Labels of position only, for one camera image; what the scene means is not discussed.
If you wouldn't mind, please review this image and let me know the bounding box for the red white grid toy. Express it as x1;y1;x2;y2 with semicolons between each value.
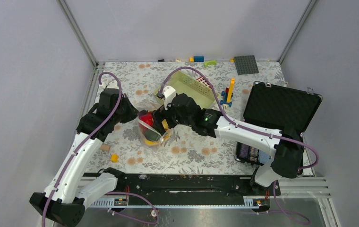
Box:
197;77;210;87

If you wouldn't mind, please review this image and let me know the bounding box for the orange mango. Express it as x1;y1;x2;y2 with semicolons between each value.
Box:
145;140;161;147

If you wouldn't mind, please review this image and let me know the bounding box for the green arch block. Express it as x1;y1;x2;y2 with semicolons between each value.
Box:
204;60;217;68

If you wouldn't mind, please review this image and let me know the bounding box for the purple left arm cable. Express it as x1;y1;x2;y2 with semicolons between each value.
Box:
41;72;123;227

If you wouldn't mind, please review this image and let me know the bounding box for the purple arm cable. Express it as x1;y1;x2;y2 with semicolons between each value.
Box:
157;66;320;226
41;72;123;227

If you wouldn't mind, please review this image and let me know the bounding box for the yellow blue block toy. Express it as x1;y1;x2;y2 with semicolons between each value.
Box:
220;78;235;108

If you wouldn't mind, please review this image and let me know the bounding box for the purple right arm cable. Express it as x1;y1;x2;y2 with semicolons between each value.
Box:
157;66;320;226

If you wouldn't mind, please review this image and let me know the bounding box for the clear dotted zip top bag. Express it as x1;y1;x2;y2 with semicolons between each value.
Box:
135;100;173;149

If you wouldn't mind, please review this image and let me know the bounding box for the black foam-lined case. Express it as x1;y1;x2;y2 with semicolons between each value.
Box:
243;82;323;179

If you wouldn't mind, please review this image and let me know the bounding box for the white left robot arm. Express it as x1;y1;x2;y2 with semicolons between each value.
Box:
30;88;138;227

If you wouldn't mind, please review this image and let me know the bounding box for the small yellow block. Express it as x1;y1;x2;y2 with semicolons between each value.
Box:
111;154;119;163

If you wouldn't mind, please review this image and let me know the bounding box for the grey building baseplate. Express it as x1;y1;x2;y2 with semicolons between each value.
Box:
234;55;259;75

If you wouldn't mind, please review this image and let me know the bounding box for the pale green perforated basket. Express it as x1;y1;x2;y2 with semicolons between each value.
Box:
166;71;216;109

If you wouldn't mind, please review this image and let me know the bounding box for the dark green avocado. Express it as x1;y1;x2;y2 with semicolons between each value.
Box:
144;130;161;142

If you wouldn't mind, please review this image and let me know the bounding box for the blue yellow brick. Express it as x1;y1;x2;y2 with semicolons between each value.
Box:
189;56;205;62

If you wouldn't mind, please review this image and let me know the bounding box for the red apple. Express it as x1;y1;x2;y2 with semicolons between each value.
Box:
140;112;154;127

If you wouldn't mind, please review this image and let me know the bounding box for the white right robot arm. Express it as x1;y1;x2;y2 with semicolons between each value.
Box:
152;94;303;195

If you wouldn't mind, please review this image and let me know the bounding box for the tan cylinder block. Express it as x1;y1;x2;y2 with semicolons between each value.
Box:
100;144;111;152

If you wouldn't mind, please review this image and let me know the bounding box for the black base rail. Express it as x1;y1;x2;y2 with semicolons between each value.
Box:
103;167;281;206

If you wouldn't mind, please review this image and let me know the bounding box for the poker chips row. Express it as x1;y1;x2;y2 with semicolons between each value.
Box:
235;142;271;166

